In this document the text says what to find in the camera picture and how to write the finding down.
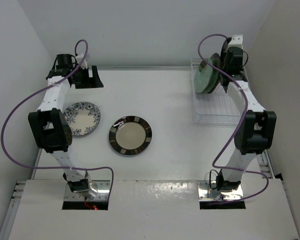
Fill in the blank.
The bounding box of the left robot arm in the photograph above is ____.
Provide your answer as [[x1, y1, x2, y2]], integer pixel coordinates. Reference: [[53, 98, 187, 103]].
[[28, 54, 104, 199]]

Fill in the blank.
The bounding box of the black patterned rim plate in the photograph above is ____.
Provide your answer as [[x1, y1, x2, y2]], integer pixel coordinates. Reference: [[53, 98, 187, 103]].
[[108, 115, 153, 156]]

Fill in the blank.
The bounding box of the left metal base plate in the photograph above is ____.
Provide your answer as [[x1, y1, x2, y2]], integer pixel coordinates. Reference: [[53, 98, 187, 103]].
[[63, 180, 111, 202]]

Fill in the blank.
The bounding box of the grey rimmed plate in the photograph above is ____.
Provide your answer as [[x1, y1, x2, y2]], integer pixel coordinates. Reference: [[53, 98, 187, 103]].
[[220, 37, 231, 71], [207, 53, 222, 94]]

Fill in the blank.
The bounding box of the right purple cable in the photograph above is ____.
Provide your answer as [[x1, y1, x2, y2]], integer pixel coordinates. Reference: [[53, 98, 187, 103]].
[[198, 33, 270, 205]]

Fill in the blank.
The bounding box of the white wire dish rack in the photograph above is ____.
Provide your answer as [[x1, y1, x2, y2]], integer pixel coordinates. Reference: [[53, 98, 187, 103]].
[[190, 57, 241, 126]]

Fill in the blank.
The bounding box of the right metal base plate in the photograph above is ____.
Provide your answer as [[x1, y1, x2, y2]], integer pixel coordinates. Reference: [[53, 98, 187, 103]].
[[197, 180, 244, 202]]

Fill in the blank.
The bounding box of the blue floral white plate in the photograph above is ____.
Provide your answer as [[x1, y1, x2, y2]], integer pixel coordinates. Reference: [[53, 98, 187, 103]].
[[63, 101, 101, 137]]

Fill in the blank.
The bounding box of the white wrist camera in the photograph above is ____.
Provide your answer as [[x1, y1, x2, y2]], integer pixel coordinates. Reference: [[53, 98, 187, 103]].
[[75, 53, 89, 70], [227, 34, 244, 49]]

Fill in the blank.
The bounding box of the teal flower plate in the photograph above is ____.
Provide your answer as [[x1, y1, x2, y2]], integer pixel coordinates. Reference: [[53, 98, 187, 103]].
[[206, 69, 220, 94], [193, 58, 213, 93]]

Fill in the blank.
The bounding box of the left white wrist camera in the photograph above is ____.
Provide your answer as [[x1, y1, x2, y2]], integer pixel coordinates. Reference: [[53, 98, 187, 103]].
[[75, 53, 89, 70]]

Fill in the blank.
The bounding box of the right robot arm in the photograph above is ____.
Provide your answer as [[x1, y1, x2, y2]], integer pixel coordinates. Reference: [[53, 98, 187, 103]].
[[216, 46, 277, 192]]

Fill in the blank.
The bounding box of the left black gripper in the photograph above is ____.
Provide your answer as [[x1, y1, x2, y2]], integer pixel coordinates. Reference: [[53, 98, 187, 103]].
[[71, 65, 103, 89]]

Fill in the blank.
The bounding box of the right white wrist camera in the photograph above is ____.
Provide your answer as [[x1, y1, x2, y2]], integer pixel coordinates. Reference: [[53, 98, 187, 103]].
[[227, 34, 244, 49]]

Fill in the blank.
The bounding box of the metal base plate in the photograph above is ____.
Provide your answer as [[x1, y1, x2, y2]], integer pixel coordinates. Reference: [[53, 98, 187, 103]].
[[197, 180, 244, 202], [63, 180, 111, 202]]

